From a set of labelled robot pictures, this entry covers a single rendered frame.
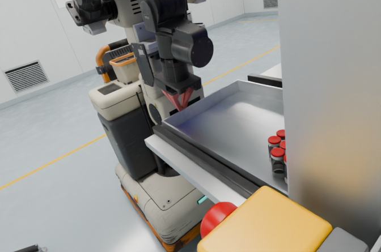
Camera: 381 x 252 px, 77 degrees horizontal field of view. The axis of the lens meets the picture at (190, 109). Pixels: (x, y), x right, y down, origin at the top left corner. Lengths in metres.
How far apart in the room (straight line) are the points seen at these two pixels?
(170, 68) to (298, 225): 0.40
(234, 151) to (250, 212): 0.30
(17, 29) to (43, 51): 0.51
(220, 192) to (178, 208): 0.83
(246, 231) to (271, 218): 0.02
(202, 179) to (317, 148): 0.28
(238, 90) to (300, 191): 0.52
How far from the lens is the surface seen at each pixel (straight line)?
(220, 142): 0.50
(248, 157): 0.46
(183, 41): 0.45
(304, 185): 0.21
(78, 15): 0.88
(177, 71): 0.51
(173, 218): 1.22
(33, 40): 5.30
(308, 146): 0.18
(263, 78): 0.72
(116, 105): 1.20
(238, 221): 0.18
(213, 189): 0.41
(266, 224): 0.18
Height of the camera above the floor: 1.18
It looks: 27 degrees down
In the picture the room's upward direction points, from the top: 14 degrees counter-clockwise
